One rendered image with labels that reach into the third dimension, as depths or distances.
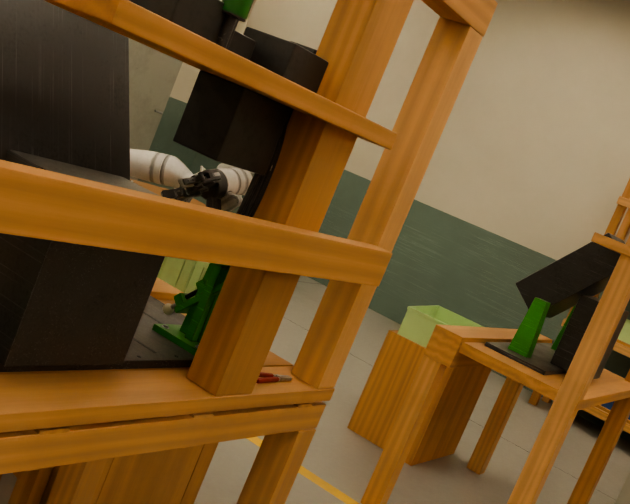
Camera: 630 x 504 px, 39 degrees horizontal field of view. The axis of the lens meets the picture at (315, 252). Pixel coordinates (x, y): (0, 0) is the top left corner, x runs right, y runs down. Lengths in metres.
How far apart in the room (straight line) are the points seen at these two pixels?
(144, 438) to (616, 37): 7.89
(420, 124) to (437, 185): 7.20
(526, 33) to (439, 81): 7.26
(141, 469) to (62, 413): 1.55
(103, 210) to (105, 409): 0.44
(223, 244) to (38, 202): 0.44
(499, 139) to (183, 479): 6.59
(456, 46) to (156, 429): 1.14
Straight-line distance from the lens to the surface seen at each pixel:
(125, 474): 3.11
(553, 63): 9.32
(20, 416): 1.54
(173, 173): 2.66
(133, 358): 1.91
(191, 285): 2.92
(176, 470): 3.25
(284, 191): 1.87
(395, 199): 2.23
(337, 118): 1.80
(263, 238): 1.72
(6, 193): 1.26
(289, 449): 2.35
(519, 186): 9.13
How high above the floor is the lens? 1.47
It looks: 7 degrees down
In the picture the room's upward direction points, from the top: 22 degrees clockwise
